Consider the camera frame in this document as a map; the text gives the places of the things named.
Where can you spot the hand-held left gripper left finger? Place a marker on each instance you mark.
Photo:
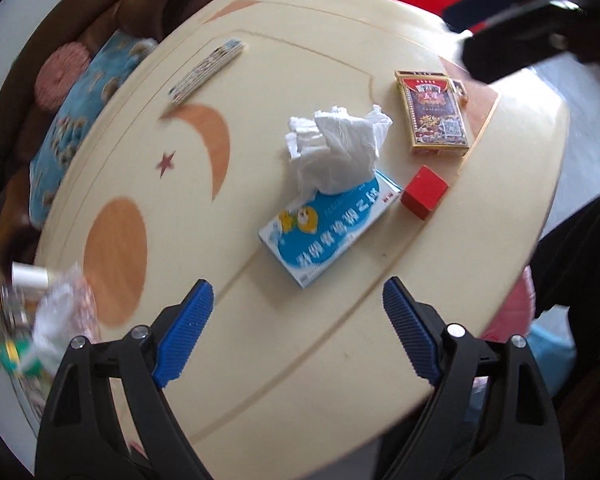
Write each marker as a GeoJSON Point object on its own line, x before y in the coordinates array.
{"type": "Point", "coordinates": [185, 332]}

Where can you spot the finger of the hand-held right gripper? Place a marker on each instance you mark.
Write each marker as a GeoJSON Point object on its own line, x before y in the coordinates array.
{"type": "Point", "coordinates": [480, 4]}
{"type": "Point", "coordinates": [510, 52]}

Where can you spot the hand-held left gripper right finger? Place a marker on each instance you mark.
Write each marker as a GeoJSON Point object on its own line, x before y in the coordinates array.
{"type": "Point", "coordinates": [412, 330]}

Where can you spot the pink lined trash bin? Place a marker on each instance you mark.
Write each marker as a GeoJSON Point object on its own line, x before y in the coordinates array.
{"type": "Point", "coordinates": [517, 310]}

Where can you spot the white tissue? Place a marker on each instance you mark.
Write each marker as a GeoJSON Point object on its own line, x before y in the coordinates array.
{"type": "Point", "coordinates": [335, 155]}

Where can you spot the red gold card box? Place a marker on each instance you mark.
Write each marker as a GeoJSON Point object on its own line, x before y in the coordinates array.
{"type": "Point", "coordinates": [435, 115]}

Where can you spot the clear bag of peanuts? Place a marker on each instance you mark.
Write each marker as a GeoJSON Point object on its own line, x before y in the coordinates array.
{"type": "Point", "coordinates": [67, 310]}

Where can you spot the blue white cartoon box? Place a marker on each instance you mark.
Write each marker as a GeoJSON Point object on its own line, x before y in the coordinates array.
{"type": "Point", "coordinates": [325, 240]}

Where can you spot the red block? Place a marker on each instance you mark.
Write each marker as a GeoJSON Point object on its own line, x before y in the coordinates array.
{"type": "Point", "coordinates": [424, 192]}

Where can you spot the light blue object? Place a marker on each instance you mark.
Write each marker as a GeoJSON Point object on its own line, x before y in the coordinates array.
{"type": "Point", "coordinates": [552, 360]}

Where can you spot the white cup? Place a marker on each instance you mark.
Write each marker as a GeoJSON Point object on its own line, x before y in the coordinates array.
{"type": "Point", "coordinates": [29, 275]}

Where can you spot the green yellow bottle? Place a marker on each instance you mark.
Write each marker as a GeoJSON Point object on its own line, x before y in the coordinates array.
{"type": "Point", "coordinates": [17, 357]}

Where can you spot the glass bottle copper lid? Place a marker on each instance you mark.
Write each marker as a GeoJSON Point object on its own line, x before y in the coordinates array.
{"type": "Point", "coordinates": [5, 302]}

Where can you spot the person's dark trouser leg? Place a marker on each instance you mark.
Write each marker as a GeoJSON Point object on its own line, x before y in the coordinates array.
{"type": "Point", "coordinates": [580, 255]}

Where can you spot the blue patterned cushion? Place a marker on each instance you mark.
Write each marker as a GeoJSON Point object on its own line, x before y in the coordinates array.
{"type": "Point", "coordinates": [80, 125]}

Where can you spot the grey remote control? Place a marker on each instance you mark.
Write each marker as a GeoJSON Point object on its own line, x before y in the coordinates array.
{"type": "Point", "coordinates": [207, 70]}

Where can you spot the pink round cushion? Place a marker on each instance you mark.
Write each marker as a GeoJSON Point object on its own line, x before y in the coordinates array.
{"type": "Point", "coordinates": [62, 75]}

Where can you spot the brown leather sofa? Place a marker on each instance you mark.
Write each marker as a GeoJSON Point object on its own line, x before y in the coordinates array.
{"type": "Point", "coordinates": [40, 35]}

